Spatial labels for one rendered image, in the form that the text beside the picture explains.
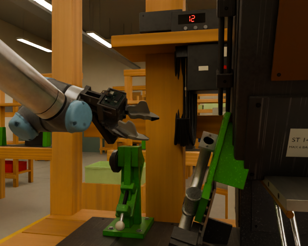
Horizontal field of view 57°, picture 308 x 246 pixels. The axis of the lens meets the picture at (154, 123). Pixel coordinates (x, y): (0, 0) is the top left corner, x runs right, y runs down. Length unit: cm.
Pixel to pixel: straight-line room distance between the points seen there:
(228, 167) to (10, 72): 49
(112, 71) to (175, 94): 1073
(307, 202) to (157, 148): 65
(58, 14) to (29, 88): 68
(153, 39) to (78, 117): 42
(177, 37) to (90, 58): 1134
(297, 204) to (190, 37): 62
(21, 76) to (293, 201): 52
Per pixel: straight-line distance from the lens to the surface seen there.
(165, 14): 103
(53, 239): 101
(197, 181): 81
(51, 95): 64
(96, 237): 94
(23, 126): 76
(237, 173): 67
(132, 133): 74
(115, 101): 74
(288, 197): 51
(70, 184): 119
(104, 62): 1195
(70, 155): 117
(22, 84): 61
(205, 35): 94
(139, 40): 97
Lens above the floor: 125
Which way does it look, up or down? level
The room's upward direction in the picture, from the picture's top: straight up
